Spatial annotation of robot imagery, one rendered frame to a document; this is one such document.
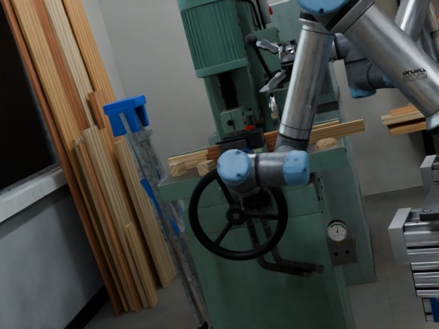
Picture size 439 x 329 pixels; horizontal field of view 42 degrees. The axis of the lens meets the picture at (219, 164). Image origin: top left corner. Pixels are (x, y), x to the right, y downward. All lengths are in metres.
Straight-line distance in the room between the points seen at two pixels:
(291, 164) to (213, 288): 0.83
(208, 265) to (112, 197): 1.36
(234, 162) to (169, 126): 3.20
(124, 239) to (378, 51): 2.30
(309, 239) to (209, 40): 0.70
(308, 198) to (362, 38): 0.77
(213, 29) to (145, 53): 2.58
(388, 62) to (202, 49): 0.83
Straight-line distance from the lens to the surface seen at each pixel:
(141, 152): 2.65
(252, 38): 1.70
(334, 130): 1.93
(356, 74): 1.70
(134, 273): 3.29
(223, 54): 1.86
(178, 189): 1.87
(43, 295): 3.10
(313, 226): 1.85
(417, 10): 1.68
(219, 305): 1.99
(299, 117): 1.33
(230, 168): 1.23
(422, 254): 1.43
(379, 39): 1.17
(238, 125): 1.90
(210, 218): 1.87
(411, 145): 4.28
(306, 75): 1.32
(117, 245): 3.23
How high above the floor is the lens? 1.27
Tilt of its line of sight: 11 degrees down
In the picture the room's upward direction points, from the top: 15 degrees counter-clockwise
